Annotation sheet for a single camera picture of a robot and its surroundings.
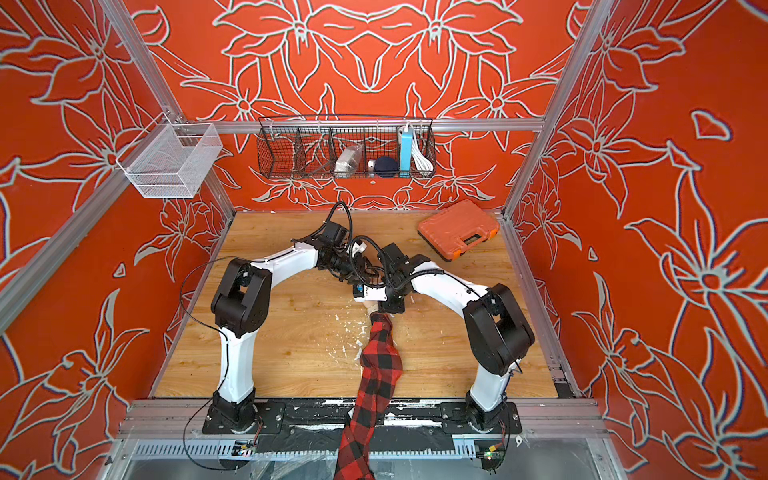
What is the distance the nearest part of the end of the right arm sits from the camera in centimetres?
65

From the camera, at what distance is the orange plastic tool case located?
3.46 feet

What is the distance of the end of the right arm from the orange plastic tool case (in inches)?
13.2
